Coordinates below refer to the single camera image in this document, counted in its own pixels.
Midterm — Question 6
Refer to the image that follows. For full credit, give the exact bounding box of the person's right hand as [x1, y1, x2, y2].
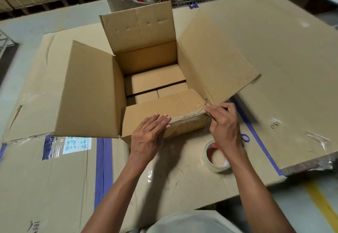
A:
[204, 102, 248, 161]

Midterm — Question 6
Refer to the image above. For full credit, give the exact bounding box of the person's left hand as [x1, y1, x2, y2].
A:
[129, 113, 172, 165]

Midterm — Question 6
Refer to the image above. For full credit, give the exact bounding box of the clear tape roll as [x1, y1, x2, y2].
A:
[202, 140, 232, 174]

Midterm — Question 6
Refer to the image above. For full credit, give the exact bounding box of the brown cardboard box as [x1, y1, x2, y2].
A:
[54, 1, 262, 146]

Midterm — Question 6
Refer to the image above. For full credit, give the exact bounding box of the person's left forearm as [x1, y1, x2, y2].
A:
[82, 153, 159, 233]

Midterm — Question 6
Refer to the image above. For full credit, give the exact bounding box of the person's right forearm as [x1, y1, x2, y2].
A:
[228, 151, 296, 233]

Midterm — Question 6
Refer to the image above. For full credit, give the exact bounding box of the person's beige mesh shirt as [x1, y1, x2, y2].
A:
[140, 210, 238, 233]

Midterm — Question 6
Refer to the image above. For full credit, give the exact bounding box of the white handwritten label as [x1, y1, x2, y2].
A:
[62, 136, 92, 155]

